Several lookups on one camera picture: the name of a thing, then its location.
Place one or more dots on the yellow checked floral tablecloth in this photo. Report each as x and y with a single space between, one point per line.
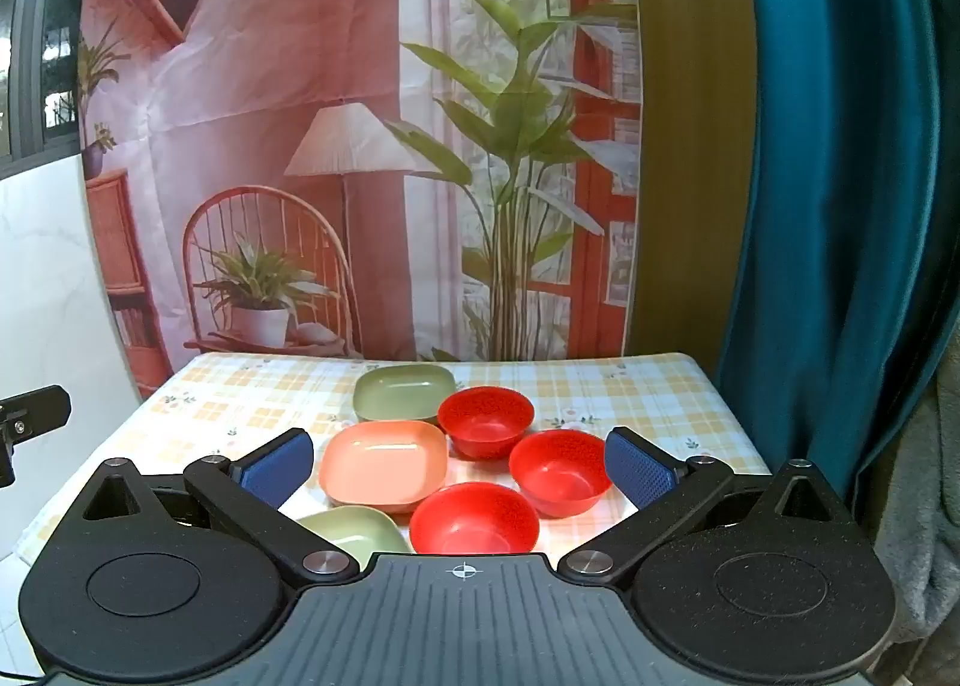
225 394

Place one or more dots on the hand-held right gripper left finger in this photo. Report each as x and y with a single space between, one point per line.
276 470

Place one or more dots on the grey fleece cloth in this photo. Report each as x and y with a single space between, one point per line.
926 506

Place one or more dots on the teal curtain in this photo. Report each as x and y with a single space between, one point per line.
825 169

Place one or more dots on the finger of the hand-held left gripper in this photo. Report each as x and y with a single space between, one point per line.
34 410

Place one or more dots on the red bowl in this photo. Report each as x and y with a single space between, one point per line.
474 519
485 416
559 470

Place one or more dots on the dark framed window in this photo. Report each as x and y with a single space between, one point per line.
37 19

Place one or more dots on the green plate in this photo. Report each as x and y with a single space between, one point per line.
352 532
403 391

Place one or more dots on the pink plate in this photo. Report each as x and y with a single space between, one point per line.
382 462

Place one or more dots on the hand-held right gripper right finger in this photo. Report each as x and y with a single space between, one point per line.
637 467

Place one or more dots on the printed room scene backdrop cloth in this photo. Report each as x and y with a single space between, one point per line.
315 56

